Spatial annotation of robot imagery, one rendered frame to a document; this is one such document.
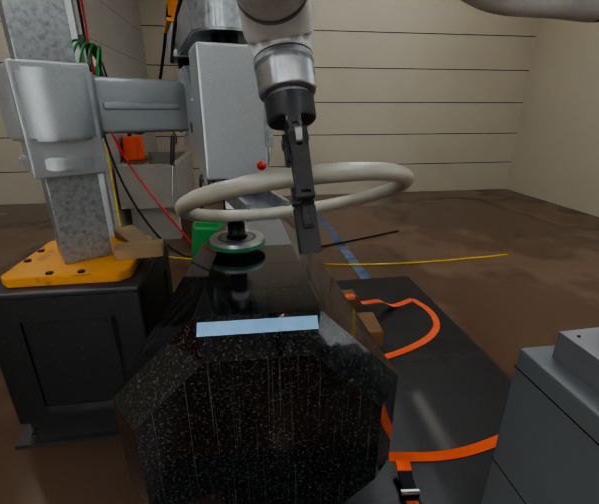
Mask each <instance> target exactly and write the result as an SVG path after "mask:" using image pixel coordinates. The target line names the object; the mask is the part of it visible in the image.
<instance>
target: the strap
mask: <svg viewBox="0 0 599 504"><path fill-rule="evenodd" d="M345 296H346V298H349V297H355V298H356V300H357V301H358V302H360V303H362V304H372V303H378V302H383V301H381V300H379V299H374V300H368V301H360V299H359V298H358V297H357V296H355V295H354V294H345ZM410 302H414V303H416V304H417V305H419V306H421V307H422V308H423V309H425V310H426V311H427V312H428V313H429V314H430V316H431V318H432V321H433V327H432V329H431V331H430V332H429V333H428V334H427V335H426V336H425V337H423V338H422V339H420V340H418V341H417V342H415V343H413V344H411V345H408V346H406V347H404V348H401V349H399V350H396V351H393V352H390V353H387V354H384V355H385V356H386V358H387V359H390V358H393V357H396V356H399V355H402V354H405V353H407V352H409V351H412V350H414V349H416V348H418V347H420V346H422V345H424V344H426V343H427V342H429V341H430V340H431V339H433V338H434V337H435V336H436V335H437V333H438V331H439V329H440V322H439V319H438V317H437V315H436V314H435V313H434V311H433V310H431V309H430V308H429V307H428V306H426V305H424V304H423V303H421V302H420V301H418V300H416V299H415V298H414V299H411V298H408V299H406V300H403V301H401V302H398V303H395V304H388V303H386V304H388V305H390V306H392V307H399V306H402V305H405V304H407V303H410ZM383 303H385V302H383ZM498 435H499V434H497V435H495V436H493V437H490V438H488V439H485V440H483V441H480V442H477V443H474V444H471V445H467V446H464V447H459V448H455V449H449V450H443V451H433V452H389V460H390V462H394V461H395V460H396V459H409V461H410V462H430V461H444V460H451V459H457V458H462V457H467V456H471V455H474V454H478V453H481V452H484V451H487V450H489V449H492V448H494V447H495V446H496V443H497V439H498Z"/></svg>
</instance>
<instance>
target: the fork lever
mask: <svg viewBox="0 0 599 504"><path fill-rule="evenodd" d="M226 201H227V202H228V203H229V204H230V205H231V206H232V207H233V208H234V210H241V209H246V210H250V209H257V208H269V207H279V206H290V202H289V200H288V199H286V198H284V197H283V196H281V195H279V194H277V193H276V192H274V191H267V192H261V193H256V194H250V195H245V196H240V197H236V198H231V199H227V200H226ZM282 218H290V216H287V217H275V218H265V219H258V220H248V221H246V222H253V221H263V220H273V219H282Z"/></svg>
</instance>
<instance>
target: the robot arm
mask: <svg viewBox="0 0 599 504"><path fill-rule="evenodd" d="M460 1H462V2H464V3H466V4H468V5H469V6H472V7H474V8H476V9H478V10H481V11H484V12H487V13H491V14H496V15H501V16H510V17H525V18H544V19H558V20H568V21H577V22H585V23H589V22H599V0H460ZM236 2H237V6H238V10H239V14H240V19H241V25H242V30H243V34H244V37H245V40H246V41H247V44H248V47H249V50H250V52H251V54H252V57H253V60H254V70H255V73H256V80H257V87H258V95H259V98H260V100H261V101H262V102H263V103H264V104H265V111H266V120H267V124H268V126H269V127H270V128H272V129H274V130H281V131H283V132H285V134H282V135H281V136H282V137H281V138H282V140H281V146H282V151H283V152H284V157H285V165H286V167H287V168H290V167H291V169H292V176H293V182H294V187H293V188H290V190H291V197H292V207H293V213H294V221H295V228H296V235H297V242H298V249H299V254H308V253H315V252H321V251H322V247H321V240H320V233H319V226H318V218H317V211H316V204H314V203H315V199H314V198H315V196H316V192H315V190H314V182H313V174H312V166H311V158H310V151H309V134H308V128H307V126H309V125H311V124H312V123H313V122H314V121H315V119H316V110H315V103H314V95H315V92H316V87H317V85H316V80H315V69H314V57H313V52H312V45H313V39H314V11H313V3H312V0H236Z"/></svg>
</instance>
